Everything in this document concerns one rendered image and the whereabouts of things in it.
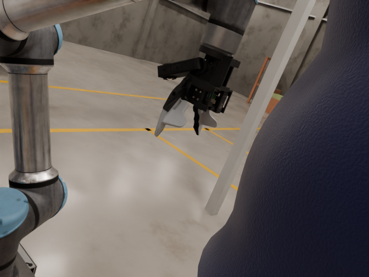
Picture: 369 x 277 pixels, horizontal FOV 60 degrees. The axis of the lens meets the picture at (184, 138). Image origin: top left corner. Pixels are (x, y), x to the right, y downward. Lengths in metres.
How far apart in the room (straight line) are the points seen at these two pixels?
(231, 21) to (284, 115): 0.48
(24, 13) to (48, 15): 0.04
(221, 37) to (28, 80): 0.44
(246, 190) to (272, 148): 0.03
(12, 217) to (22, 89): 0.28
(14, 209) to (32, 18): 0.40
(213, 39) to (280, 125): 0.48
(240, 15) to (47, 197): 0.62
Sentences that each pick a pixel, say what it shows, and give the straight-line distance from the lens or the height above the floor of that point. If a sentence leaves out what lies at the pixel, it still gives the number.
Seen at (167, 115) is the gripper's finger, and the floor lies 1.57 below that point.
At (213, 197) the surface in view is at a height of 0.20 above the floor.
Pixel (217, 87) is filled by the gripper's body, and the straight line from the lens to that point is 0.63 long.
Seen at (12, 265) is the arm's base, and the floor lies 1.11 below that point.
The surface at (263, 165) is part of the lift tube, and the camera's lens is 0.16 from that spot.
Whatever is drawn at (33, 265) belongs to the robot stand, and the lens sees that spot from 1.13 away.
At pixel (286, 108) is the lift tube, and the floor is 1.71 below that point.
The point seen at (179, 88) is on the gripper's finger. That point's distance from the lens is 0.64.
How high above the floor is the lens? 1.73
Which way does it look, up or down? 17 degrees down
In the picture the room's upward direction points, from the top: 21 degrees clockwise
